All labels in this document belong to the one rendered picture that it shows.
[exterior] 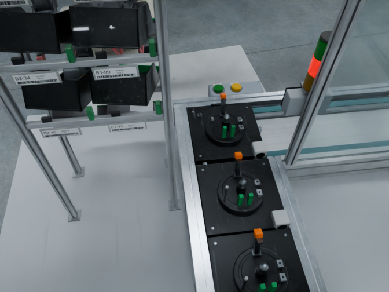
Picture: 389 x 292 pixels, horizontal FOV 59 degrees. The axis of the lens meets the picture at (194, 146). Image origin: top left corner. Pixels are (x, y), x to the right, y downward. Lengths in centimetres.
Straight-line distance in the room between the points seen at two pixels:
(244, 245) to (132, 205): 40
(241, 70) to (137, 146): 61
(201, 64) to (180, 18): 195
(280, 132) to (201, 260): 57
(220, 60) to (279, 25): 196
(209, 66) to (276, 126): 48
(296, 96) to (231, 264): 48
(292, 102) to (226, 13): 275
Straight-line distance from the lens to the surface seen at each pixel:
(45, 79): 73
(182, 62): 164
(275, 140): 127
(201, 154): 113
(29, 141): 87
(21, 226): 124
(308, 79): 94
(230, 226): 101
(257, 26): 350
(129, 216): 115
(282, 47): 329
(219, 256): 97
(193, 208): 105
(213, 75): 157
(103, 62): 69
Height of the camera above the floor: 188
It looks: 52 degrees down
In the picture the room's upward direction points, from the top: 1 degrees clockwise
